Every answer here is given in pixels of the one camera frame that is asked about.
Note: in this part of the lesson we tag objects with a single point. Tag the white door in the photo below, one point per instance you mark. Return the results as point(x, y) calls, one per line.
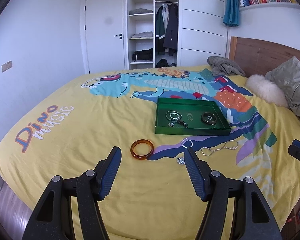
point(103, 35)

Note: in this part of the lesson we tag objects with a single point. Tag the white bookshelf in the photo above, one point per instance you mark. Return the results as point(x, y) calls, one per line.
point(271, 5)

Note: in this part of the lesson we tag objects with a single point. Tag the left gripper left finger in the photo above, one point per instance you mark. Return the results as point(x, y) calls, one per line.
point(52, 215)

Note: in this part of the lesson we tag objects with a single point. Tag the thin metal bangle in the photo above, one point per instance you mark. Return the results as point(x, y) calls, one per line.
point(173, 116)

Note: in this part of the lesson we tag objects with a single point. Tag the white fluffy pillow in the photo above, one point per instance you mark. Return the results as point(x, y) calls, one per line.
point(266, 90)

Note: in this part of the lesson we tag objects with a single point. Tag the dark brown bangle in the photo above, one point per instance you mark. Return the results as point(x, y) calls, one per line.
point(208, 118)

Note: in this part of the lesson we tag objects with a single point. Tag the green white hanging jacket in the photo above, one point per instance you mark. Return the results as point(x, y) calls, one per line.
point(159, 32)

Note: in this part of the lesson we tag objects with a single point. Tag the wall light switch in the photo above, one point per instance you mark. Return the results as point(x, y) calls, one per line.
point(6, 66)

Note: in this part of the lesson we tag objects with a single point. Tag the teal curtain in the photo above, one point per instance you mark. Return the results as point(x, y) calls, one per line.
point(232, 15)

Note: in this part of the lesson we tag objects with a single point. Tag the green jewelry tray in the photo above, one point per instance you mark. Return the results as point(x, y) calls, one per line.
point(190, 123)

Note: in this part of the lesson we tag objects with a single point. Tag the white open wardrobe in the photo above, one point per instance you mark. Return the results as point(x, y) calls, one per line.
point(201, 32)

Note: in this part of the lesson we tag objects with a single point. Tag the silver wrist watch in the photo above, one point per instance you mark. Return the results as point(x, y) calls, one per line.
point(181, 160)

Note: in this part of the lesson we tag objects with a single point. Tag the black folded clothes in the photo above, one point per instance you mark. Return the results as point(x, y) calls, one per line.
point(143, 55)

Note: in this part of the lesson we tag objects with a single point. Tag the yellow dinosaur bedspread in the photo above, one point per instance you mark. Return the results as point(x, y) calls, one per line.
point(75, 127)

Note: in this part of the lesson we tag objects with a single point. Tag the olive green jacket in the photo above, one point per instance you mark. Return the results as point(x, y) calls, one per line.
point(287, 78)

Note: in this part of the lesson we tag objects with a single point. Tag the amber orange bangle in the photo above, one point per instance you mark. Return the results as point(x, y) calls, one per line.
point(138, 142)

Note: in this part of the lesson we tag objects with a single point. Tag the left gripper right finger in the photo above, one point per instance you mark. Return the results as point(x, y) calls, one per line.
point(252, 216)

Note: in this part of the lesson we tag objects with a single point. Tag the grey crumpled blanket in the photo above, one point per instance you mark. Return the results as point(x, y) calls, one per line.
point(224, 66)

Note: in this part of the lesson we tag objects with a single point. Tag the wooden headboard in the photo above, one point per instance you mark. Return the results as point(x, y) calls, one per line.
point(258, 56)

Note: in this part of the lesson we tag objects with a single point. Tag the dark hanging coat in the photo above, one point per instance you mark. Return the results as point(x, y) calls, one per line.
point(171, 20)

